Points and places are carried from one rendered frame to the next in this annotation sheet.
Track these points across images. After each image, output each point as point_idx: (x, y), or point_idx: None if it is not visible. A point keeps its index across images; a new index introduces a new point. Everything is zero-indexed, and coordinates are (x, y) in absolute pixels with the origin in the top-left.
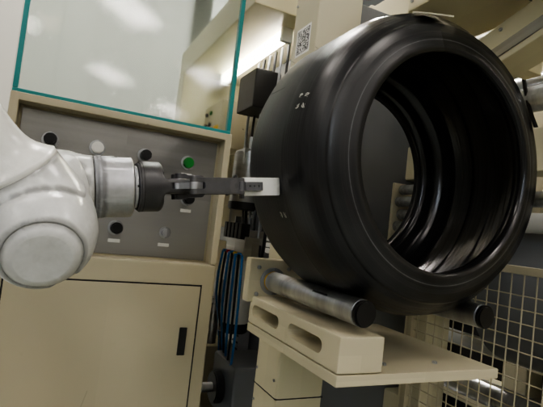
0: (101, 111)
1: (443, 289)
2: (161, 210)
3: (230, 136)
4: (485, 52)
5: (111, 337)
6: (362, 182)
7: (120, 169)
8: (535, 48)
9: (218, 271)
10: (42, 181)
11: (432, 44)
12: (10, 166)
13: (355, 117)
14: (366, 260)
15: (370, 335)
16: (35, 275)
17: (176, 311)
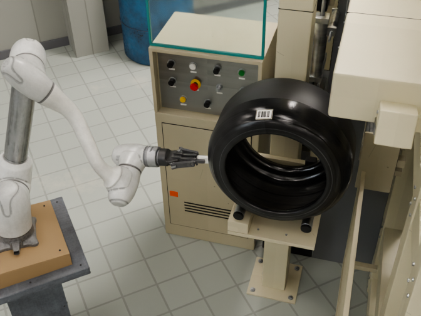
0: (188, 54)
1: (274, 216)
2: (230, 95)
3: (261, 63)
4: (296, 131)
5: None
6: (227, 179)
7: (150, 158)
8: None
9: None
10: (116, 187)
11: (259, 131)
12: (109, 183)
13: (221, 158)
14: (234, 202)
15: (243, 222)
16: (118, 205)
17: None
